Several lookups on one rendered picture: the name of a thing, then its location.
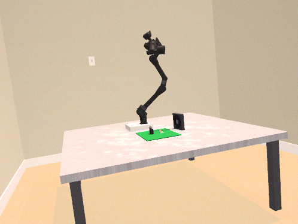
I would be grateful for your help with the green circuit board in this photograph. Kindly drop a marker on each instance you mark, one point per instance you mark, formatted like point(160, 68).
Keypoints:
point(162, 133)

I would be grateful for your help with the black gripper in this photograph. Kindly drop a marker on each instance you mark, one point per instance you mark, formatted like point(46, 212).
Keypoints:
point(156, 42)

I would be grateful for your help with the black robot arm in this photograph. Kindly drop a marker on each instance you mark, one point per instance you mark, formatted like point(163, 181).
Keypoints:
point(154, 52)

